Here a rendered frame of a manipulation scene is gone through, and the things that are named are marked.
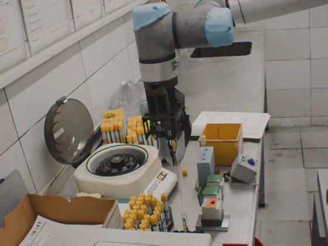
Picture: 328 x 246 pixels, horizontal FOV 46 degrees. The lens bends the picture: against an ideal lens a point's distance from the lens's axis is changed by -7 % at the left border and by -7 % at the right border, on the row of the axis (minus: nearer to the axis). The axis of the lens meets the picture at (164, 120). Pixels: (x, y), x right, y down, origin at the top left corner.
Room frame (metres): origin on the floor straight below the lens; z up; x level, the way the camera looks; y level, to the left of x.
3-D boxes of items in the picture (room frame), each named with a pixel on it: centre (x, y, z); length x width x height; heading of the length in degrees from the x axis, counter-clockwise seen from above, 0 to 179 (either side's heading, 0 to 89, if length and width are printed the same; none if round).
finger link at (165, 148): (0.80, 0.01, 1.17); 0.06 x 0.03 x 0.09; 162
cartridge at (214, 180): (1.01, -0.12, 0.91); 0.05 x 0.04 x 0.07; 73
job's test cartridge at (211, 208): (0.88, -0.09, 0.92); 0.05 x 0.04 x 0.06; 71
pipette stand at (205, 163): (1.11, -0.11, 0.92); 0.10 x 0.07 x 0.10; 164
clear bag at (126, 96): (1.67, 0.16, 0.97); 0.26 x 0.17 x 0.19; 4
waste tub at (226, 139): (1.25, -0.18, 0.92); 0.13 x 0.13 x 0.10; 70
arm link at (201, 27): (0.79, -0.11, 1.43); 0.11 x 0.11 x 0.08; 75
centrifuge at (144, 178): (1.11, 0.15, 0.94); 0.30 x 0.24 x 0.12; 64
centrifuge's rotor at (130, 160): (1.12, 0.17, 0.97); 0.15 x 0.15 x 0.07
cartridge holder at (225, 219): (0.88, -0.09, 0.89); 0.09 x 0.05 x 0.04; 71
